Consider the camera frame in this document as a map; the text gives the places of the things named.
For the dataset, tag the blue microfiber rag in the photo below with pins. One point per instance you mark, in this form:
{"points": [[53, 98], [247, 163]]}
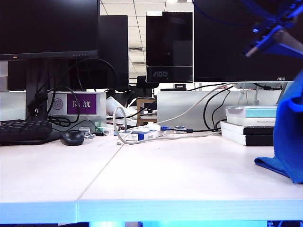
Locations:
{"points": [[288, 132]]}

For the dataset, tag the white power adapter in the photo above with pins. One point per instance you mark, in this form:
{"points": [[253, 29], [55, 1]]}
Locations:
{"points": [[154, 126]]}

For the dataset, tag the small wooden shelf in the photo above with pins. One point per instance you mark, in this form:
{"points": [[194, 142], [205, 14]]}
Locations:
{"points": [[138, 111]]}

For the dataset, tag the blue VGA connector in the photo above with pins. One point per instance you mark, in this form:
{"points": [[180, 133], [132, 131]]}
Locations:
{"points": [[165, 128]]}

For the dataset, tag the blue white medicine box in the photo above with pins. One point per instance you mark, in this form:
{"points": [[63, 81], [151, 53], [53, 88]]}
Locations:
{"points": [[142, 136]]}

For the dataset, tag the wide silver partition panel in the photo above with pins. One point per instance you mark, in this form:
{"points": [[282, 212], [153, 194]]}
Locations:
{"points": [[180, 106]]}

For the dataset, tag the black office chair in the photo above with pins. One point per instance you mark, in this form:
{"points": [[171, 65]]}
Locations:
{"points": [[144, 82]]}

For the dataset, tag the metal partition clamp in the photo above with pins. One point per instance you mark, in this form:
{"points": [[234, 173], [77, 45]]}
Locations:
{"points": [[180, 130]]}

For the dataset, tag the small black nameplate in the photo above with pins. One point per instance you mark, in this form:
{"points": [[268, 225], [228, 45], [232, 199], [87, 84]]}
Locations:
{"points": [[180, 86]]}

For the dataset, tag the green white small box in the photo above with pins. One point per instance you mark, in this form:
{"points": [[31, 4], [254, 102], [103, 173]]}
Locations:
{"points": [[106, 131]]}

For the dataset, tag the small silver clip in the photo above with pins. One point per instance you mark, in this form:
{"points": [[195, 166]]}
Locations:
{"points": [[89, 135]]}

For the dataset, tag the ceiling air vent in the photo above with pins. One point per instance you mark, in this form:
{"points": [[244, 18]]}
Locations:
{"points": [[136, 49]]}

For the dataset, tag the purple acrylic name sign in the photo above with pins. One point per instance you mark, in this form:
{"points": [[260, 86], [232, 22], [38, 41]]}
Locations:
{"points": [[81, 104]]}

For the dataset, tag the glossy black AOC monitor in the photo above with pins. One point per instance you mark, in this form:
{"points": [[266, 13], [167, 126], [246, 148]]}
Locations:
{"points": [[165, 40]]}

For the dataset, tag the black computer mouse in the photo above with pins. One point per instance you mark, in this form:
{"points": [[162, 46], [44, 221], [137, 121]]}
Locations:
{"points": [[72, 138]]}

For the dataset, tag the large silver-edged AOC monitor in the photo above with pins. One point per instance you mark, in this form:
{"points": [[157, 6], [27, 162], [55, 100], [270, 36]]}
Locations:
{"points": [[225, 47]]}

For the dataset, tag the white spine book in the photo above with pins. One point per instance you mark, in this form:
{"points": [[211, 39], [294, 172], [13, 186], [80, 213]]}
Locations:
{"points": [[251, 122]]}

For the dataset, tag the teal covered book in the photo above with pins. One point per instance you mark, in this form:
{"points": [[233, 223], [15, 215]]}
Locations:
{"points": [[260, 113]]}

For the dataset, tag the black monitor stand column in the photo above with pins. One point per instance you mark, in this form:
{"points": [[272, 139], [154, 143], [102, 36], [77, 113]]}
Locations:
{"points": [[35, 78]]}

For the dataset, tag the black monitor with thin bezel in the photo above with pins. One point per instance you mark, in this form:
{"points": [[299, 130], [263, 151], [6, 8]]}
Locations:
{"points": [[47, 23]]}

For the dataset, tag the silver teal monitor stand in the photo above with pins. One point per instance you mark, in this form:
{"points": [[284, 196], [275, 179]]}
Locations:
{"points": [[287, 88]]}

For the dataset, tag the black keyboard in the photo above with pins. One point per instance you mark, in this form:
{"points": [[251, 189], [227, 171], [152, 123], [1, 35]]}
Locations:
{"points": [[14, 132]]}

